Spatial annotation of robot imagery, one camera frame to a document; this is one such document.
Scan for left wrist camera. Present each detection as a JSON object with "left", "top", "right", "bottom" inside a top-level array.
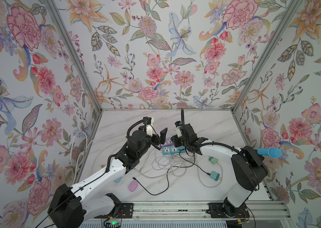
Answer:
[{"left": 143, "top": 117, "right": 154, "bottom": 136}]

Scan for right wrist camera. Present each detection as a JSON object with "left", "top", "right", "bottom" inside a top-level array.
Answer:
[{"left": 175, "top": 121, "right": 182, "bottom": 138}]

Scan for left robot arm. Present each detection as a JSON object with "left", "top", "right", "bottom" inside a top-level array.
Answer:
[{"left": 47, "top": 128, "right": 168, "bottom": 228}]

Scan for teal power strip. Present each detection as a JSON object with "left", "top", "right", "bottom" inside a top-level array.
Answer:
[{"left": 161, "top": 145, "right": 186, "bottom": 156}]

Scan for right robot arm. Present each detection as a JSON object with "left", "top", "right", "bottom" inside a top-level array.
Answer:
[{"left": 172, "top": 121, "right": 268, "bottom": 217}]

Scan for purple power strip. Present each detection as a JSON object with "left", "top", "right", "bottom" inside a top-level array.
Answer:
[{"left": 164, "top": 138, "right": 174, "bottom": 146}]

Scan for green charger adapter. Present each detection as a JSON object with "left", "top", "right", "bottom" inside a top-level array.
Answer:
[{"left": 208, "top": 156, "right": 218, "bottom": 165}]

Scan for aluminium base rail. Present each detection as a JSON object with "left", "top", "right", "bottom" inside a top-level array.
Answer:
[{"left": 80, "top": 200, "right": 295, "bottom": 221}]

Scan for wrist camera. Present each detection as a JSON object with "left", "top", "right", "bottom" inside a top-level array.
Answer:
[
  {"left": 175, "top": 121, "right": 182, "bottom": 138},
  {"left": 143, "top": 117, "right": 154, "bottom": 136}
]

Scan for white coiled cables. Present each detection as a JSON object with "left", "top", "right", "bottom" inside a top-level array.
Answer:
[{"left": 91, "top": 136, "right": 224, "bottom": 189}]

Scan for teal charger adapter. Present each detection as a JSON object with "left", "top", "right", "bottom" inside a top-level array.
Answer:
[{"left": 209, "top": 171, "right": 220, "bottom": 181}]

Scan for pink earbud case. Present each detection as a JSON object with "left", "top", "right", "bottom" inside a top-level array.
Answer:
[{"left": 128, "top": 180, "right": 138, "bottom": 192}]

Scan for black charging cable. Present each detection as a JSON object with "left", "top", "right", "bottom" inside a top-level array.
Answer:
[{"left": 131, "top": 148, "right": 212, "bottom": 196}]

